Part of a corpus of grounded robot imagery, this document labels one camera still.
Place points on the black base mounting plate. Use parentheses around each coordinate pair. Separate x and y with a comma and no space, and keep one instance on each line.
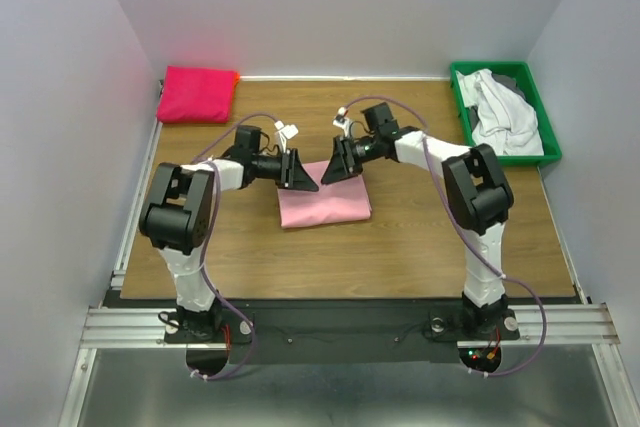
(340,331)

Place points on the white crumpled t shirt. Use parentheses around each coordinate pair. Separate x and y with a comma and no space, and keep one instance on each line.
(499,116)

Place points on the aluminium extrusion rail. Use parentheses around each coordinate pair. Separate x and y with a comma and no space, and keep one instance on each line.
(106,328)

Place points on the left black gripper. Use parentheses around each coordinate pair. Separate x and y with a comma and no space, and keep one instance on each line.
(297,178)

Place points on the light pink t shirt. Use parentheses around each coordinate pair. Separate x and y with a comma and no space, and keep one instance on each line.
(344,201)

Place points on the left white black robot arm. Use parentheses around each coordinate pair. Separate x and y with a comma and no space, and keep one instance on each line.
(180,209)

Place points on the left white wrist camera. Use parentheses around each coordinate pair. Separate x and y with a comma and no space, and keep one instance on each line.
(284,133)

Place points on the folded magenta t shirt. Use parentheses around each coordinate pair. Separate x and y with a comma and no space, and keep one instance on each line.
(196,95)

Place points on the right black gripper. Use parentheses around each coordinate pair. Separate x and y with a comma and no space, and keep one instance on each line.
(343,164)

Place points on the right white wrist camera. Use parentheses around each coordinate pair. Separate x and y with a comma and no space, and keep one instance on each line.
(343,122)

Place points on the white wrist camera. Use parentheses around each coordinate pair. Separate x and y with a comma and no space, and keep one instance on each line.
(343,122)
(284,133)

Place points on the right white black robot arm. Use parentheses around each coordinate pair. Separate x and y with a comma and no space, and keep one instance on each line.
(473,188)

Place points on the grey garment in bin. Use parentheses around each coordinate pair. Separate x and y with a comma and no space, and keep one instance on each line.
(510,83)

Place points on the green plastic bin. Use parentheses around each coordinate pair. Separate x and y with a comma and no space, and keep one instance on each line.
(520,71)

